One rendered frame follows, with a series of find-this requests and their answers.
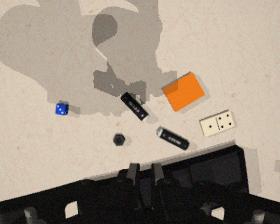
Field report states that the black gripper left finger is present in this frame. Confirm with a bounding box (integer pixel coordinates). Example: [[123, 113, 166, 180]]
[[0, 163, 140, 224]]

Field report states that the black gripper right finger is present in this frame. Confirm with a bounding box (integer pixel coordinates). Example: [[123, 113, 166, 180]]
[[151, 163, 280, 224]]

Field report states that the blue die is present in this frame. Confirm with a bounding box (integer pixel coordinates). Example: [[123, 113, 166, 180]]
[[55, 103, 69, 115]]

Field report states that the black rack of three labelled bins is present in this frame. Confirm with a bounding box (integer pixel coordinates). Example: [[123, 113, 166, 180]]
[[138, 145, 249, 211]]

